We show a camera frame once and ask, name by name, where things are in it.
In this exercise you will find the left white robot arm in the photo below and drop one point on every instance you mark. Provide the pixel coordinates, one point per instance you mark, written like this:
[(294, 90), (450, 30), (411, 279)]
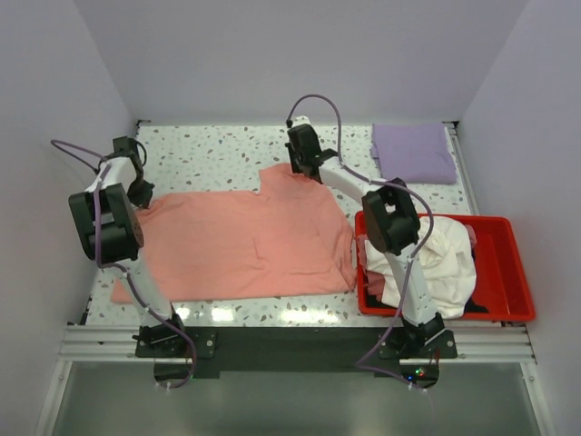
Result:
[(111, 236)]

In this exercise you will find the red plastic bin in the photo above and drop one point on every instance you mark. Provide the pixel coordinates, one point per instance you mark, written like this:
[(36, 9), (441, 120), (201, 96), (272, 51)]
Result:
[(501, 284)]

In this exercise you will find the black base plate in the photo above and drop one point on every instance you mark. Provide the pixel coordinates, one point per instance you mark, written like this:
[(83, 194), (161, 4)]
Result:
[(208, 352)]

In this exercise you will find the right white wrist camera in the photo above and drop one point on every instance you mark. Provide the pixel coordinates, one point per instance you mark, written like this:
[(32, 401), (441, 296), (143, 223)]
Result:
[(299, 121)]

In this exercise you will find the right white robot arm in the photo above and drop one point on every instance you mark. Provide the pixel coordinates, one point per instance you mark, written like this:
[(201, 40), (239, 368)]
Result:
[(391, 220)]

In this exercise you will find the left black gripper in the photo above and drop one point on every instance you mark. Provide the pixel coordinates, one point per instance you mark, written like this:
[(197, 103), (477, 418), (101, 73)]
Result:
[(143, 199)]

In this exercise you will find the folded purple t shirt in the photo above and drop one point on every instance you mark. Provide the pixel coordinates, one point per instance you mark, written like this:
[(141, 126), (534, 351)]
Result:
[(413, 153)]

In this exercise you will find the white t shirt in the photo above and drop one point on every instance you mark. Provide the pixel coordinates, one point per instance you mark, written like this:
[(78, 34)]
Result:
[(449, 268)]

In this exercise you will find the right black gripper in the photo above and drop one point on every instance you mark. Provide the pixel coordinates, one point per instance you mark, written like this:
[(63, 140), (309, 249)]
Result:
[(294, 167)]

